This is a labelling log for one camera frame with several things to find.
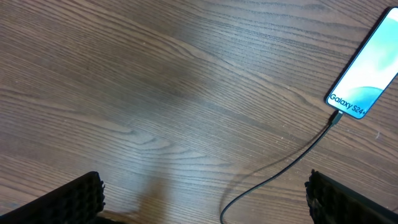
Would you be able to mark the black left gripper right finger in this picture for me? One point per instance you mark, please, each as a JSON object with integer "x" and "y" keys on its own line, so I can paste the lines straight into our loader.
{"x": 330, "y": 202}

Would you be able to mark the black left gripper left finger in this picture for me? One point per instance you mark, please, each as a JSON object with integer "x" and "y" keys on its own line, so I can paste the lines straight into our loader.
{"x": 78, "y": 201}

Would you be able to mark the Samsung Galaxy smartphone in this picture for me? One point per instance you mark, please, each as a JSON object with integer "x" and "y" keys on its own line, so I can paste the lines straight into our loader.
{"x": 370, "y": 71}

